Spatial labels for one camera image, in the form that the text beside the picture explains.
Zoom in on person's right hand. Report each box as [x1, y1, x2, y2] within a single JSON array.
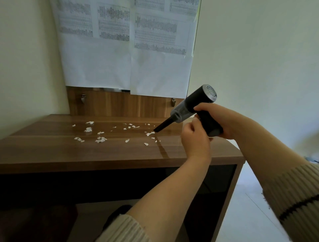
[[193, 102, 240, 140]]

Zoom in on person's left hand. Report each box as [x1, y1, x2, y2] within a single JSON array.
[[180, 117, 213, 160]]

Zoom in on black grey handheld vacuum cleaner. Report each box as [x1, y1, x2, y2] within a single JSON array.
[[153, 84, 224, 137]]

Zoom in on person's right forearm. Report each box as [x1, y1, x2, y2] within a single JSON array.
[[230, 112, 313, 217]]

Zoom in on person's left forearm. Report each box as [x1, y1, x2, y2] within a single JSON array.
[[125, 154, 213, 242]]

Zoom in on white printed paper sheet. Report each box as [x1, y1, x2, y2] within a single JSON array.
[[130, 0, 201, 99], [49, 0, 132, 91]]

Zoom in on brown wooden back panel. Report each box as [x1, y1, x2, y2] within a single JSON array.
[[66, 86, 185, 118]]

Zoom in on scattered white paper scraps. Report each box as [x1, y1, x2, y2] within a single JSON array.
[[72, 121, 161, 146]]

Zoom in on cream knit sweater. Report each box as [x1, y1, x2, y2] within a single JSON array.
[[95, 161, 319, 242]]

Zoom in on brown wooden desk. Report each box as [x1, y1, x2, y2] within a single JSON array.
[[0, 114, 246, 242]]

